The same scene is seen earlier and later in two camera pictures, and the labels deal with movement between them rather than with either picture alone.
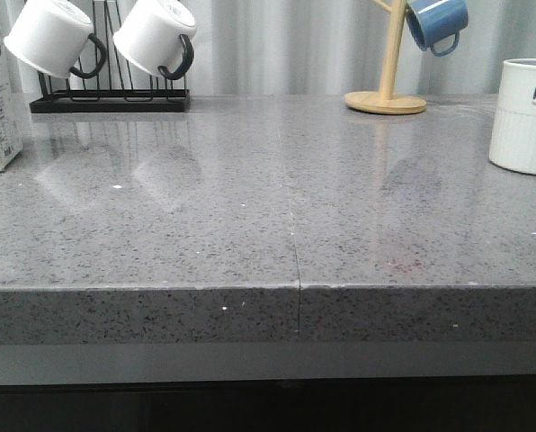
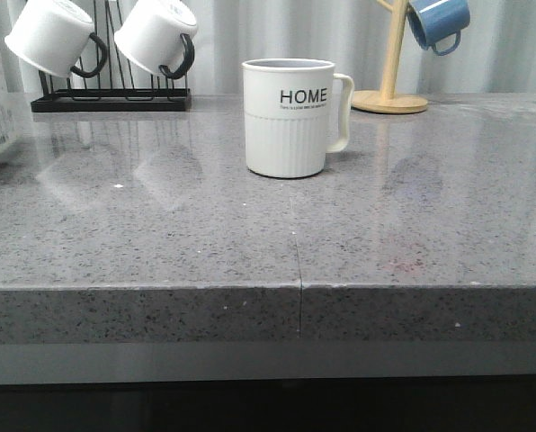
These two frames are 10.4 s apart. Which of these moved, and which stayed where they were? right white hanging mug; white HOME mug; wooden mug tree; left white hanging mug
Moved: white HOME mug
Stayed: left white hanging mug; right white hanging mug; wooden mug tree
